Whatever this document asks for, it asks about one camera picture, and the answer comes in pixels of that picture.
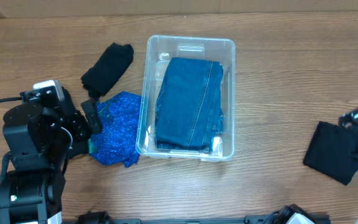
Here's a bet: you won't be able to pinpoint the black cloth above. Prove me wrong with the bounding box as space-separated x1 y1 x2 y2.
59 86 90 161
303 121 358 185

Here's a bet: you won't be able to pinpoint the blue sequin fabric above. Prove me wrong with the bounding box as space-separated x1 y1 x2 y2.
88 91 142 167

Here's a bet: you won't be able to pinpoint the blue denim jeans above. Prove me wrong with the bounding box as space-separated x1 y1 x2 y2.
155 57 223 152

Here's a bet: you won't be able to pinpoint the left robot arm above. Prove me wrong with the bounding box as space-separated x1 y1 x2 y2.
0 90 103 223

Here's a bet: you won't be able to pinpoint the rolled black sock garment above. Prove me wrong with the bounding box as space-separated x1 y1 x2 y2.
81 43 134 99

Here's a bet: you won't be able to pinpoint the clear plastic storage bin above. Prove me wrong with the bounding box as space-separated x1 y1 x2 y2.
135 35 236 162

